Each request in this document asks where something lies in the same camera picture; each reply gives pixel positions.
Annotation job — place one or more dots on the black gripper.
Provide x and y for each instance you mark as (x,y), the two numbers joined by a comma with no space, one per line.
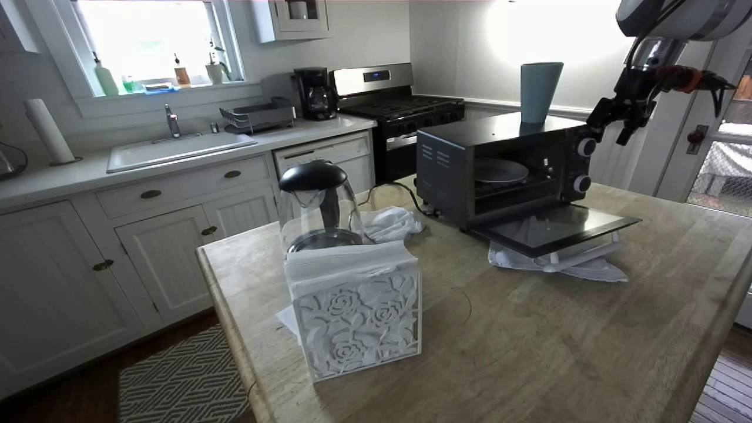
(631,104)

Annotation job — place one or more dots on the black oven knob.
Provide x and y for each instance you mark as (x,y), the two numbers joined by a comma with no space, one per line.
(586,145)
(582,183)

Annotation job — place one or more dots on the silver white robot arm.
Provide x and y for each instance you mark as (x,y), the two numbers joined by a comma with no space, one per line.
(658,31)

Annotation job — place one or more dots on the black toaster oven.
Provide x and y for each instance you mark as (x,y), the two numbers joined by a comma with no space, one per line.
(516,183)

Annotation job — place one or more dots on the grey plate inside oven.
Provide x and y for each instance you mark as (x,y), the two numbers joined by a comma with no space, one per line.
(500,172)

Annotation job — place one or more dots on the white paned door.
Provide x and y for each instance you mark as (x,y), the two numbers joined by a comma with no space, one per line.
(685,126)

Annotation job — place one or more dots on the teal plastic cup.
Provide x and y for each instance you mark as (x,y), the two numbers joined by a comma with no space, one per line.
(537,89)

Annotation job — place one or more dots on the white crumpled cloth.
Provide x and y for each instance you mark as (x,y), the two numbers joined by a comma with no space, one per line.
(583,260)

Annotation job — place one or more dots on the stainless steel stove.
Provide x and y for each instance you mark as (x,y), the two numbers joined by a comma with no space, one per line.
(383,95)

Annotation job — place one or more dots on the black coffee maker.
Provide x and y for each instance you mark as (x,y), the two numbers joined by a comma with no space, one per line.
(316,89)

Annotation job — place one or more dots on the glass electric kettle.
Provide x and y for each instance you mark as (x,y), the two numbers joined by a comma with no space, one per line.
(318,208)

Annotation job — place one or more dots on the white floral napkin holder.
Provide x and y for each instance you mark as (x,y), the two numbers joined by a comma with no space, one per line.
(356,309)

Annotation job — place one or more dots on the dish drying rack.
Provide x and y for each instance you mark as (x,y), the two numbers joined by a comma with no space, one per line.
(260,118)

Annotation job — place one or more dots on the orange soap bottle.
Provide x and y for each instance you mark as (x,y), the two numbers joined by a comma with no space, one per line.
(182,74)

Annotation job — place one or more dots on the chrome faucet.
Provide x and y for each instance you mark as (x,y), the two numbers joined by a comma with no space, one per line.
(173,123)

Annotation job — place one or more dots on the white kitchen sink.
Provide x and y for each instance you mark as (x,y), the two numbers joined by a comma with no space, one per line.
(149,153)

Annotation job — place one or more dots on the patterned floor mat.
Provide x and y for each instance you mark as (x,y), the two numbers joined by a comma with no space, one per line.
(194,381)

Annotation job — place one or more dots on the green soap bottle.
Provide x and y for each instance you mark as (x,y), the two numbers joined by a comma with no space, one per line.
(103,78)

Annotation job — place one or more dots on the white base cabinets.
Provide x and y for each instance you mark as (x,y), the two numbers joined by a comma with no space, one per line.
(93,260)

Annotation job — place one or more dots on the paper towel roll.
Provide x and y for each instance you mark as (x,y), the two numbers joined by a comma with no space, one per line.
(50,133)

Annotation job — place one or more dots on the white wall cabinet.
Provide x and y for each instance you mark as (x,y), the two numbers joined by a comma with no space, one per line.
(290,18)

